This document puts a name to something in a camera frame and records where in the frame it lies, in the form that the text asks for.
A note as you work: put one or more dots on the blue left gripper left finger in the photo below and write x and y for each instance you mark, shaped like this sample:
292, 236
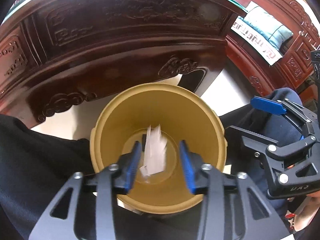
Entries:
132, 166

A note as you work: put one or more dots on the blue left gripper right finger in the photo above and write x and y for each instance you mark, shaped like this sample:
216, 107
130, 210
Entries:
187, 166

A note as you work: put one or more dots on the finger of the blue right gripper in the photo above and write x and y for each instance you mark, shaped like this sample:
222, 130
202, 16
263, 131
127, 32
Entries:
247, 141
269, 106

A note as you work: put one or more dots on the white paper napkins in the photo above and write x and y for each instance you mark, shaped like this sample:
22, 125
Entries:
154, 160

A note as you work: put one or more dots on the yellow plastic trash bin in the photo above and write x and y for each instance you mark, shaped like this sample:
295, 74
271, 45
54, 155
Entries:
181, 115

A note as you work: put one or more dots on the person's right hand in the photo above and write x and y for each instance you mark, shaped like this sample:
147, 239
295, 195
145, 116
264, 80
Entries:
304, 218

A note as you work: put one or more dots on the blue sofa seat cushion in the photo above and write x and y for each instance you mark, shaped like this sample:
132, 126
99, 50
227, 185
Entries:
257, 41

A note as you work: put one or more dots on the blue floral pillow near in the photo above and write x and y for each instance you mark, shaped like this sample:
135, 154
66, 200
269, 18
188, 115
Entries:
267, 25

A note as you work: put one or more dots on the dark wooden sofa right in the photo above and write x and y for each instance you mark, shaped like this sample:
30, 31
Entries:
295, 65

